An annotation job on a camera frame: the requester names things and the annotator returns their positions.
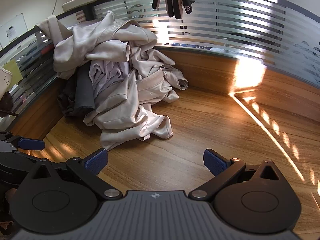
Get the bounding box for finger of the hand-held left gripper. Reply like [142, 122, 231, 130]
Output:
[0, 131, 46, 153]

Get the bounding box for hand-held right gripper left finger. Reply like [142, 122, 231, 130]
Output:
[19, 148, 123, 201]

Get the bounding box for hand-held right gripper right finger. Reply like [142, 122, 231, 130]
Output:
[189, 149, 288, 201]

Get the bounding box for grey pants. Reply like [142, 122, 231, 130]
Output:
[57, 65, 96, 117]

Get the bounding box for beige pants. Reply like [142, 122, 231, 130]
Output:
[84, 46, 188, 152]
[35, 10, 158, 79]

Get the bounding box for dark brown cloth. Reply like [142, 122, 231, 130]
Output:
[0, 91, 19, 117]

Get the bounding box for white perforated cloth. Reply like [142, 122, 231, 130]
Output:
[0, 66, 13, 100]

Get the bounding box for yellow paper sheet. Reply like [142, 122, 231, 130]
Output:
[1, 59, 23, 85]

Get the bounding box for lavender shirt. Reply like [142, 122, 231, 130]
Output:
[88, 59, 133, 105]

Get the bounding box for white power strip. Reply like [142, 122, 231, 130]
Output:
[62, 0, 121, 12]

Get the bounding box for wall whiteboard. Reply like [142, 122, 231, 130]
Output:
[0, 12, 28, 49]

